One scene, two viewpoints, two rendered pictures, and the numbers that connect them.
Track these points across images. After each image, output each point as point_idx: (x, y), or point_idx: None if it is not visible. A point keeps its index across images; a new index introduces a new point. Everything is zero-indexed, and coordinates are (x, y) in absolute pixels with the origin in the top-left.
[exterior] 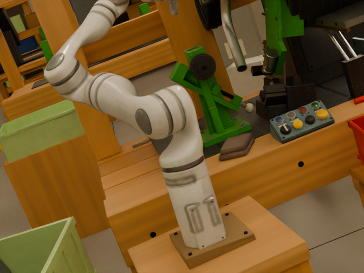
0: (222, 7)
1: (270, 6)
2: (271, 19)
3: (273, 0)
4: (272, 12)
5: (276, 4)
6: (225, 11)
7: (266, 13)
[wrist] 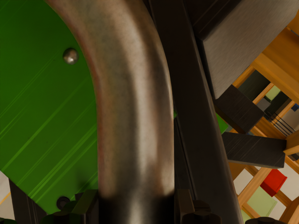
0: (70, 14)
1: (47, 104)
2: (4, 72)
3: (40, 149)
4: (18, 100)
5: (2, 165)
6: (47, 0)
7: (66, 34)
